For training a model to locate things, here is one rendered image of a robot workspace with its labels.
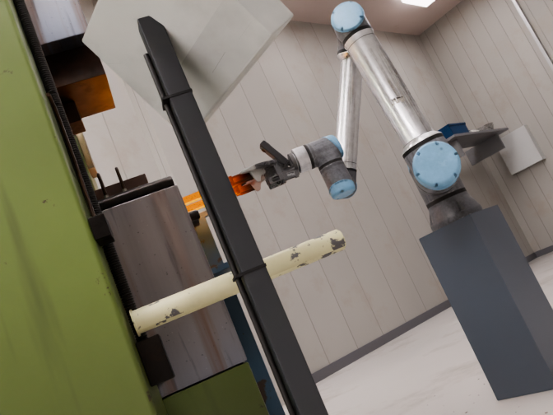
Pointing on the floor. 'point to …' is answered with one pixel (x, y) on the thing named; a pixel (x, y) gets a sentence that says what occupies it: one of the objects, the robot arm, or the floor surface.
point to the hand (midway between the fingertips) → (239, 178)
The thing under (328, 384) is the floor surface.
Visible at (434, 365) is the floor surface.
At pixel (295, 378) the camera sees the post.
